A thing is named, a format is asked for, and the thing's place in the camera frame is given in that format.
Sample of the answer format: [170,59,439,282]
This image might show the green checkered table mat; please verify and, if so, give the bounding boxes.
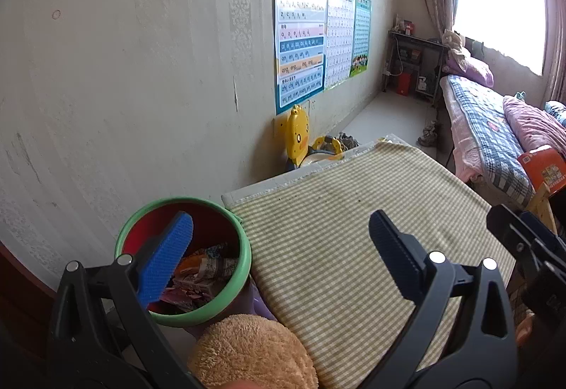
[221,140,518,389]

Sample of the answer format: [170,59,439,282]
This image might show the dark metal shelf table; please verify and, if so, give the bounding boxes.
[382,30,448,100]

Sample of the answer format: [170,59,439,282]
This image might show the blue pillow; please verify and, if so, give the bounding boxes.
[545,101,566,126]

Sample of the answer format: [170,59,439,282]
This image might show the window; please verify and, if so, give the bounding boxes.
[453,0,547,75]

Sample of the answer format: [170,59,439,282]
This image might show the red bucket with green rim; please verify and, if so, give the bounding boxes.
[115,196,252,327]

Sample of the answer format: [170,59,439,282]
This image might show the cream plush toy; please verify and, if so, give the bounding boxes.
[443,30,467,58]

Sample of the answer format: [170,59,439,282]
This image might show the blue bordered alphabet poster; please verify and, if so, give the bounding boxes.
[272,0,329,115]

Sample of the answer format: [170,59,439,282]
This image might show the yellow duck potty chair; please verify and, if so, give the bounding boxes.
[283,105,345,172]

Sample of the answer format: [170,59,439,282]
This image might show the wooden chair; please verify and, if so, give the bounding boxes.
[526,184,557,235]

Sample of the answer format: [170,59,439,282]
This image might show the purple pillow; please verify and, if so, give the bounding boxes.
[444,55,495,87]

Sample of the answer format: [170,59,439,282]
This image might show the tan plush toy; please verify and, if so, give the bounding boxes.
[188,314,319,389]

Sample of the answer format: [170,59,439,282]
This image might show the pink blanket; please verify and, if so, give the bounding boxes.
[503,96,566,155]

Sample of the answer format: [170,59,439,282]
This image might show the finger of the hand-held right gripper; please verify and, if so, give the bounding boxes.
[519,211,566,259]
[486,204,544,270]

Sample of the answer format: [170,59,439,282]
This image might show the bed with plaid quilt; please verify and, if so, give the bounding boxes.
[439,74,566,204]

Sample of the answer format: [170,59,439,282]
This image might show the green bordered chart poster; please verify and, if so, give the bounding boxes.
[349,0,372,78]

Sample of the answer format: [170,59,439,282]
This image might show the orange box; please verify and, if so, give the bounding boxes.
[517,147,566,191]

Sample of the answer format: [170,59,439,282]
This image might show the dark wooden furniture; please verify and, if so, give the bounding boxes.
[0,243,58,389]

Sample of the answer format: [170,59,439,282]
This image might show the heap of wrappers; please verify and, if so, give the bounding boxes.
[161,242,239,314]

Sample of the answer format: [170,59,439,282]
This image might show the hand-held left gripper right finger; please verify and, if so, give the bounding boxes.
[354,209,520,389]

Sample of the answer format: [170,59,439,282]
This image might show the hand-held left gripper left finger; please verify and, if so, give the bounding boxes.
[46,212,204,389]

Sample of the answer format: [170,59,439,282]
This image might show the pair of shoes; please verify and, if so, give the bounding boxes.
[418,121,440,147]

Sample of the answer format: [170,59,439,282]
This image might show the white chart poster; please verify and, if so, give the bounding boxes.
[324,0,357,92]

